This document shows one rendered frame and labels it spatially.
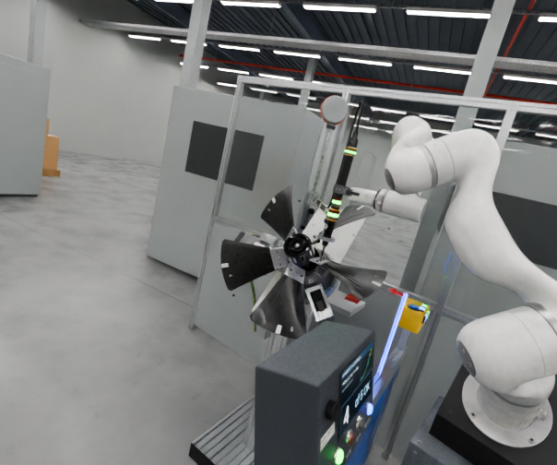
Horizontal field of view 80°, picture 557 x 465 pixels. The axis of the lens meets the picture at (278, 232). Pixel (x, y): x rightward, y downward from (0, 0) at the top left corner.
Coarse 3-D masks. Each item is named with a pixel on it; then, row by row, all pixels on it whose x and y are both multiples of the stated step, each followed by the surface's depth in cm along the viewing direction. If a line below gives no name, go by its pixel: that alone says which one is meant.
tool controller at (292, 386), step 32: (288, 352) 56; (320, 352) 56; (352, 352) 56; (256, 384) 51; (288, 384) 48; (320, 384) 46; (352, 384) 56; (256, 416) 51; (288, 416) 48; (320, 416) 46; (352, 416) 57; (256, 448) 52; (288, 448) 48; (320, 448) 47; (352, 448) 58
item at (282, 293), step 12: (288, 276) 132; (276, 288) 129; (288, 288) 130; (300, 288) 133; (264, 300) 126; (276, 300) 127; (288, 300) 128; (300, 300) 131; (264, 312) 124; (276, 312) 125; (288, 312) 126; (300, 312) 129; (264, 324) 122; (276, 324) 123; (288, 324) 124; (300, 324) 126; (288, 336) 122; (300, 336) 124
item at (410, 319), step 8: (408, 304) 143; (416, 304) 146; (408, 312) 139; (416, 312) 137; (424, 312) 139; (400, 320) 141; (408, 320) 139; (416, 320) 137; (408, 328) 139; (416, 328) 138
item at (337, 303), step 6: (336, 294) 196; (342, 294) 199; (330, 300) 185; (336, 300) 187; (342, 300) 190; (330, 306) 182; (336, 306) 180; (342, 306) 180; (348, 306) 182; (354, 306) 185; (360, 306) 188; (342, 312) 178; (348, 312) 176; (354, 312) 181
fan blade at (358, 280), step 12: (324, 264) 131; (336, 264) 133; (336, 276) 124; (348, 276) 125; (360, 276) 126; (372, 276) 127; (384, 276) 127; (348, 288) 119; (360, 288) 119; (372, 288) 120
